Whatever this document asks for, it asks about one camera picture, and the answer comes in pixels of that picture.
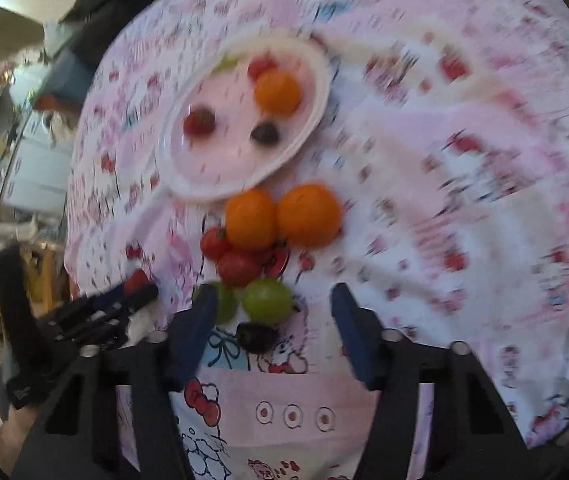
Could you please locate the small red strawberry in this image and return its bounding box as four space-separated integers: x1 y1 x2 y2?
123 269 151 294

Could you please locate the red cherry tomato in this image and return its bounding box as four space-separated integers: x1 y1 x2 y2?
216 252 262 288
246 54 278 82
200 226 234 262

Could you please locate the green fruit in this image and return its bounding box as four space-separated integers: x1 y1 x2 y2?
191 281 238 325
240 278 295 325

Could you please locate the dark grape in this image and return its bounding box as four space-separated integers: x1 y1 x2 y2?
236 322 279 354
250 122 280 146

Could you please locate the orange tangerine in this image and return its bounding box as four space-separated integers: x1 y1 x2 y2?
253 68 303 116
277 183 342 247
225 188 278 250

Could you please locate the large red strawberry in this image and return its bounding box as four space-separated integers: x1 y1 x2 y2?
182 106 216 136

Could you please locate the orange tangerine bottom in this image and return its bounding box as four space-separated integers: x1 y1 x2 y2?
253 68 303 116

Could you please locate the left hand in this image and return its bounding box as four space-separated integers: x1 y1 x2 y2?
0 406 40 476

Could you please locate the strawberry pattern plate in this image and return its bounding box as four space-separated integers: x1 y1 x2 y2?
155 30 332 203

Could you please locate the black clothes pile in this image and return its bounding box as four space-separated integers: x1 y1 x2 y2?
60 0 155 70

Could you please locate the Hello Kitty bedsheet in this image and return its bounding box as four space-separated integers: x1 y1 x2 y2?
65 0 569 479

